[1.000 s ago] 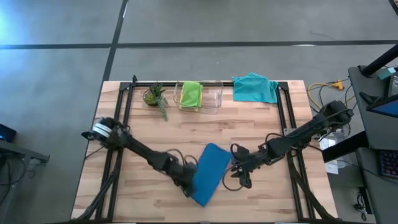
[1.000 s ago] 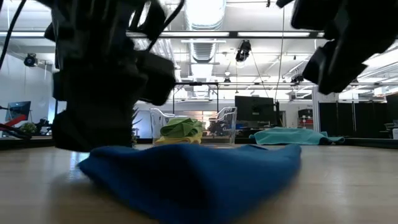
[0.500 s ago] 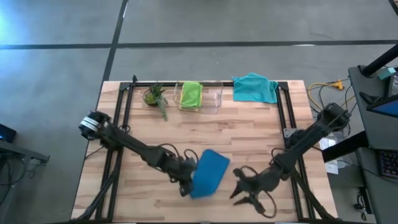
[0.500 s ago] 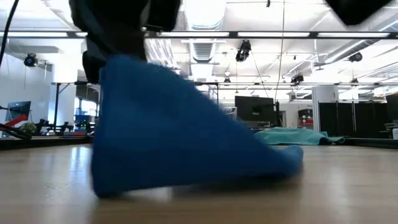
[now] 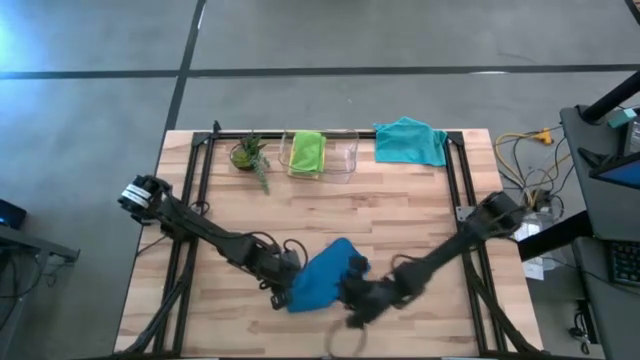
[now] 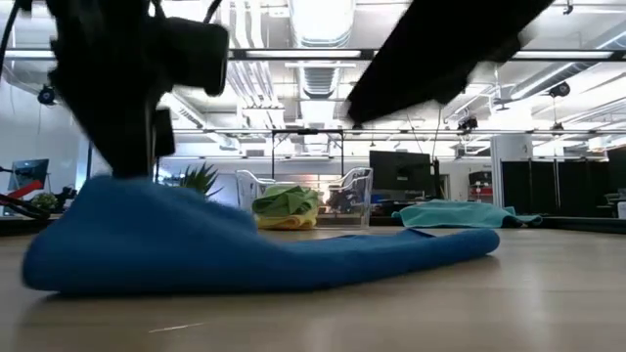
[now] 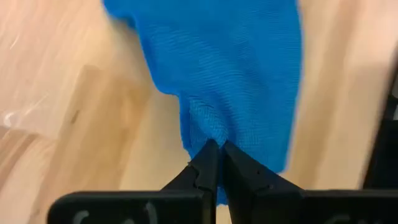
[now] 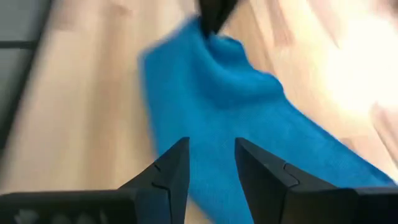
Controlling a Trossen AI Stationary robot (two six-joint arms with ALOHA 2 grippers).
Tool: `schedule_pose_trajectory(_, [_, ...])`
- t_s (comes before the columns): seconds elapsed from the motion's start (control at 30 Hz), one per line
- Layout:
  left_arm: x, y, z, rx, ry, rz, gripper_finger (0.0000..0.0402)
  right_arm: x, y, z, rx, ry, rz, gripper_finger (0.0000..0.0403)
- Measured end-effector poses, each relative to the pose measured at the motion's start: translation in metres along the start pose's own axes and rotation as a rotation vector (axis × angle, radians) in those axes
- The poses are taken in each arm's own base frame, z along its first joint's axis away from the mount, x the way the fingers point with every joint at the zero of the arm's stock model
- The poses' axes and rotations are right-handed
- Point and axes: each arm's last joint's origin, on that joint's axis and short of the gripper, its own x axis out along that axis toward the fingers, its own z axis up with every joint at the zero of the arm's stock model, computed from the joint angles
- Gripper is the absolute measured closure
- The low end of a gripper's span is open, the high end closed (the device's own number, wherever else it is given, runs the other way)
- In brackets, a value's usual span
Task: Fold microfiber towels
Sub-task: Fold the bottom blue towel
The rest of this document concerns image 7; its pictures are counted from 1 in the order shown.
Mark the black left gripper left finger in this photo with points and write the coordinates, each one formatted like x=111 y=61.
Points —
x=140 y=208

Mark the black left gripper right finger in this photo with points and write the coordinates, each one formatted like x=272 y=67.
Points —
x=295 y=208

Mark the dark blue microfiber towel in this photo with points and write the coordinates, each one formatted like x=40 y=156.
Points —
x=233 y=77

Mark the black aluminium table frame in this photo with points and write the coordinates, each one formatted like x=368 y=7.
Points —
x=382 y=149

